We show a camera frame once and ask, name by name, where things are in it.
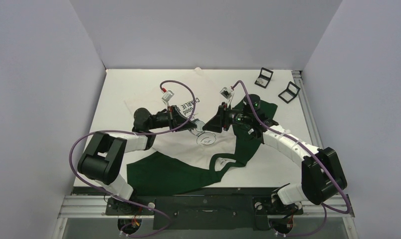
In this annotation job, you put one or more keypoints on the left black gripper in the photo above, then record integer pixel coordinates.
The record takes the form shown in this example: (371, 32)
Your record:
(174, 118)

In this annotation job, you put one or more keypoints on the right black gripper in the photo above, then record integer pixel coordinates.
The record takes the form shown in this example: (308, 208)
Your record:
(223, 115)

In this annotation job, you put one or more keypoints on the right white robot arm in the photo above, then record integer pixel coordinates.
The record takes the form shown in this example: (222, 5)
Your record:
(321, 172)

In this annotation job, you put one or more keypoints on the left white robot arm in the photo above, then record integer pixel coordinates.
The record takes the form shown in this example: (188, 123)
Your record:
(103, 156)

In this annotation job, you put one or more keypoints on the white and green t-shirt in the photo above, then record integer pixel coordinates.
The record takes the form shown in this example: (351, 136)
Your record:
(191, 159)

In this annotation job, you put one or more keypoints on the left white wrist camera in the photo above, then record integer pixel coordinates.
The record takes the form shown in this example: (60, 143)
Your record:
(167, 96)

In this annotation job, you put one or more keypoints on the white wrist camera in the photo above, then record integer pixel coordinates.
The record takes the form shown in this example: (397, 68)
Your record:
(227, 93)
(167, 96)

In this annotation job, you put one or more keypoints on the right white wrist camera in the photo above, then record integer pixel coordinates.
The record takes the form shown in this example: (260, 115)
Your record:
(227, 93)

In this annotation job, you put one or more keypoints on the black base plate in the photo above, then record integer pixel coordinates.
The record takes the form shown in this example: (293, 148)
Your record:
(207, 209)

